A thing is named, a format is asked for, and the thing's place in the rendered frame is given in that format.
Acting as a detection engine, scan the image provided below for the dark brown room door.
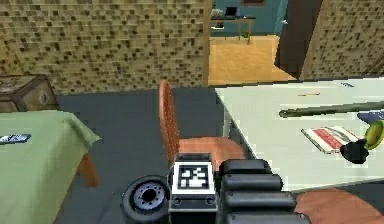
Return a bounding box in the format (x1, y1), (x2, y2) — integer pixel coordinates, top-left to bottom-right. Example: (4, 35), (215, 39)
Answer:
(274, 0), (325, 80)

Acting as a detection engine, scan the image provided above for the dark green baseball bat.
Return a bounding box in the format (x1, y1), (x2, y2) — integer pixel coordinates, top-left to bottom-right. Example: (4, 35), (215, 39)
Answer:
(278, 100), (384, 119)

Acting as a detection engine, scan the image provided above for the dark blue flat object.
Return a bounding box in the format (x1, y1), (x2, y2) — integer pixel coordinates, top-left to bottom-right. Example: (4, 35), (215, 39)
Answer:
(356, 111), (384, 125)

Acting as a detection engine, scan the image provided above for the orange wooden chair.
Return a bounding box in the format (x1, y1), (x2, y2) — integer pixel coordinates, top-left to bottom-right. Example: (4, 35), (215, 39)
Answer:
(157, 79), (247, 172)
(294, 187), (384, 224)

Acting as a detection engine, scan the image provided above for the black laptop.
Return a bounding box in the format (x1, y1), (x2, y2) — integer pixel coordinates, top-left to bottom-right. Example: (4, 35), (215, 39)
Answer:
(224, 6), (239, 18)

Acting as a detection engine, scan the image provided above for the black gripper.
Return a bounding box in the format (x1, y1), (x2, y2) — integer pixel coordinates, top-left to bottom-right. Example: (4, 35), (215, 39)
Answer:
(120, 174), (172, 224)

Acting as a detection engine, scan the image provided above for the green lamp with black base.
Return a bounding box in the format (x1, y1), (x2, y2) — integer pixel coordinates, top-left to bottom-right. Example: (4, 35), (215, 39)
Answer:
(339, 120), (384, 165)

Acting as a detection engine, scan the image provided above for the red and white book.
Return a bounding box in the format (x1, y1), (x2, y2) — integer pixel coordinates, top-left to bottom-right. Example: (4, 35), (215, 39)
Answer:
(300, 125), (362, 155)

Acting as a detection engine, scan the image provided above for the bed with green cover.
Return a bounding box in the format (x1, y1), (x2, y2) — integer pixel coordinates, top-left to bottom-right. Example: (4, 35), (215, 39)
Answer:
(0, 109), (102, 224)

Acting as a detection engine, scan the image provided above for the white table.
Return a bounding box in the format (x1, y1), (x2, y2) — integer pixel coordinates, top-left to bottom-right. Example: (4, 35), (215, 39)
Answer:
(214, 77), (384, 192)

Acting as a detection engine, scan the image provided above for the wooden desk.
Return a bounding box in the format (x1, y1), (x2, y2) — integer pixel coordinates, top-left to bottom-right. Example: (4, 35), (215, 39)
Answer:
(209, 15), (258, 45)

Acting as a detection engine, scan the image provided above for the brown wooden chest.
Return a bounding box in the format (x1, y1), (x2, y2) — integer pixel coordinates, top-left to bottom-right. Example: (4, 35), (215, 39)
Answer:
(0, 74), (60, 113)

